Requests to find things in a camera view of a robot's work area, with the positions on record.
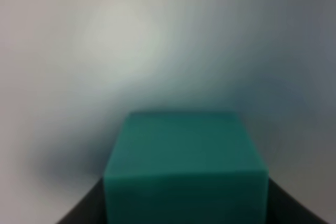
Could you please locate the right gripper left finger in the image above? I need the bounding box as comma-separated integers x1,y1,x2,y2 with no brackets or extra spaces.
58,178,107,224

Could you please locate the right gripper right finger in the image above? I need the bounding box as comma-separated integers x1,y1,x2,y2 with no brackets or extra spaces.
266,178,327,224

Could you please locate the teal block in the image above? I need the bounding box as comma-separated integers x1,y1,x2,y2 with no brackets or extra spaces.
103,112,268,223

